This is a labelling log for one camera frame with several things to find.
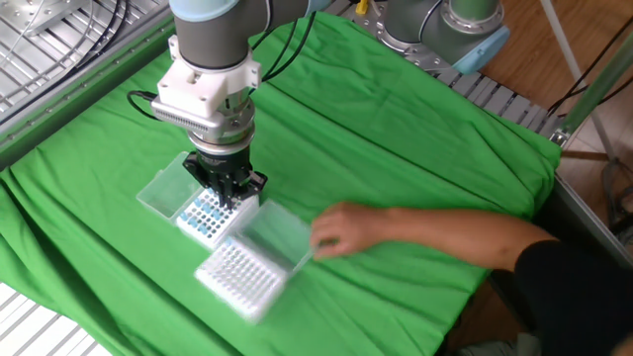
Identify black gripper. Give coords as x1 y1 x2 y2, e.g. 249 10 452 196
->
181 145 269 210

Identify white rack with many tips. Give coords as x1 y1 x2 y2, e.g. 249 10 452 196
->
175 187 261 251

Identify clear plastic rack lid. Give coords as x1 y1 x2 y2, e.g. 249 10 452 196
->
236 199 317 276
136 150 205 222

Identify white tip rack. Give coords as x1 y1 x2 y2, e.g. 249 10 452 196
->
193 236 291 325

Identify person's right hand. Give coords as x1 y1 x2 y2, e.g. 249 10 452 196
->
309 201 406 262

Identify silver round wrist coupling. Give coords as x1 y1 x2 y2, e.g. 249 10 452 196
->
187 93 257 155

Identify silver finned wrist box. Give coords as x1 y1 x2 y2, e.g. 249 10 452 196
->
150 96 233 142

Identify green cloth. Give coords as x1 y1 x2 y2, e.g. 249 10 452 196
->
0 7 564 356

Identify silver perforated mounting plate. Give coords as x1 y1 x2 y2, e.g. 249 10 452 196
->
0 0 88 39

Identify olive green trousers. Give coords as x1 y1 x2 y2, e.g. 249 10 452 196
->
457 331 543 356

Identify brown wooden bar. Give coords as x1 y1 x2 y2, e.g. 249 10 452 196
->
561 149 610 163

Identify white pole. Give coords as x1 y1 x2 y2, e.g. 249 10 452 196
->
537 0 619 160

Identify dark chair base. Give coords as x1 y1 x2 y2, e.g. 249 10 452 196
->
600 156 633 234

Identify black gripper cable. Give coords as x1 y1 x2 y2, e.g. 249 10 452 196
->
249 9 317 85

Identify black cable with plug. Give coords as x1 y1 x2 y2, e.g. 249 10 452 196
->
126 89 167 123

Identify black table cable bundle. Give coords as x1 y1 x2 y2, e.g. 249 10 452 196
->
0 0 131 128

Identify grey aluminium frame rail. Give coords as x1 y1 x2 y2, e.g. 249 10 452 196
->
0 4 175 172
552 175 633 271

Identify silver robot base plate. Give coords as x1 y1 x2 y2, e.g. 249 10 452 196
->
320 0 464 84

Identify black hanging cables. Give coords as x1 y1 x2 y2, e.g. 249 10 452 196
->
546 14 633 119

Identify green tinted frame post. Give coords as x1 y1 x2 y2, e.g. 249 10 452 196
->
548 29 633 148

